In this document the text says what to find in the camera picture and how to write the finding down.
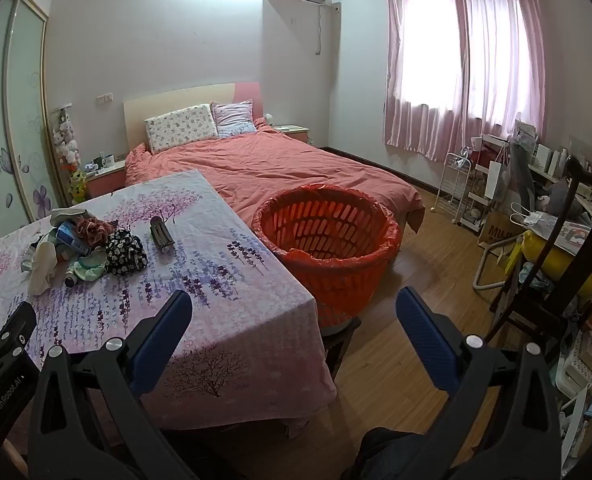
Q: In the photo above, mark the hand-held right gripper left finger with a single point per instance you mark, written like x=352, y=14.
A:
x=160, y=342

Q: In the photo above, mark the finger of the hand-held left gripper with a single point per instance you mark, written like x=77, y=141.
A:
x=16, y=327

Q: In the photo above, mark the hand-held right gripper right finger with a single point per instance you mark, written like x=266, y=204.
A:
x=425, y=345

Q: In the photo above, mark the white cloth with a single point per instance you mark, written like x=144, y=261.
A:
x=42, y=270

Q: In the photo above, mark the black floral fabric pouch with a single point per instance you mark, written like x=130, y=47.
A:
x=126, y=255

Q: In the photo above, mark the green white sock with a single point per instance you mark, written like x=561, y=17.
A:
x=90, y=266

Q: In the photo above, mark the blue packet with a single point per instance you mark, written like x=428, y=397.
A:
x=71, y=237

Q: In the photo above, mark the grey hair clip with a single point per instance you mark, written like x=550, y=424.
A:
x=161, y=234

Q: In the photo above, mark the brown ruffled scrunchie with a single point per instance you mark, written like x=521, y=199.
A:
x=92, y=229

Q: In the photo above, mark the grey cloth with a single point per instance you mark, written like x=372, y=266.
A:
x=68, y=214

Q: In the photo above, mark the orange plastic basket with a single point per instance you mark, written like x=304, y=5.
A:
x=326, y=250

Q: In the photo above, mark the red plastic bag liner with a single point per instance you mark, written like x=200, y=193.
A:
x=271, y=232

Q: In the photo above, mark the floral printed tablecloth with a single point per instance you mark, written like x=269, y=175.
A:
x=216, y=320

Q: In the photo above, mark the person's dark trouser leg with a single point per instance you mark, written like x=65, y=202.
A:
x=385, y=452

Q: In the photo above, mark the yellow plastic container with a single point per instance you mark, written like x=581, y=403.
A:
x=509, y=257

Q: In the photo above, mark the brown paper bag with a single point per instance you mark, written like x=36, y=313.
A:
x=498, y=230

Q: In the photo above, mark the white shelf trolley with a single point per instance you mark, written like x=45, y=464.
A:
x=478, y=205

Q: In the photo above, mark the yellow green plush toy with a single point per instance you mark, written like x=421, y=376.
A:
x=78, y=185

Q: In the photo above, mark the stack of mixed boxes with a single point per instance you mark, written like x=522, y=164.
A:
x=585, y=390

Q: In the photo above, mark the yellow plastic basin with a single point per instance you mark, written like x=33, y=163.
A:
x=575, y=265

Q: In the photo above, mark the dark wooden chair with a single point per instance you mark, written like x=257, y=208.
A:
x=560, y=240

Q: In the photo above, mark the pink white nightstand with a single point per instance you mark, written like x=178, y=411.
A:
x=106, y=180
x=296, y=134

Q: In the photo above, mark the white paper bag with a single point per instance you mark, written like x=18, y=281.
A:
x=495, y=177

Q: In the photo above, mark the mug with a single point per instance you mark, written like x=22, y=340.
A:
x=108, y=160

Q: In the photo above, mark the hanging plush toys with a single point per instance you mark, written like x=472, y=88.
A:
x=66, y=140

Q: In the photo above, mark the grey office chair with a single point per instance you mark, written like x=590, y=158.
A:
x=523, y=175

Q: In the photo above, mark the bed with pink duvet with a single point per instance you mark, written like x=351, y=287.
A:
x=276, y=165

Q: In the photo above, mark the floral white pillow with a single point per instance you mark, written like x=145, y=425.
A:
x=181, y=127

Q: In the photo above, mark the flower print glass wardrobe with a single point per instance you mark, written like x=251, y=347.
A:
x=21, y=110

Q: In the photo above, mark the cluttered white desk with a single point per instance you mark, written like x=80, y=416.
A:
x=550, y=165

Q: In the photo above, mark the striped pink pillow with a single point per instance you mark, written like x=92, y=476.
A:
x=233, y=117

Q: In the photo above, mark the beige pink headboard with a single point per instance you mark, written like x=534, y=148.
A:
x=176, y=97

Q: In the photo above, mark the pink curtain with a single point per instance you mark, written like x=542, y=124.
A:
x=440, y=60

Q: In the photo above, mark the white tube frame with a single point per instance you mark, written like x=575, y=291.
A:
x=481, y=270

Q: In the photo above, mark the white wall socket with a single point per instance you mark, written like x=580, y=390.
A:
x=104, y=98

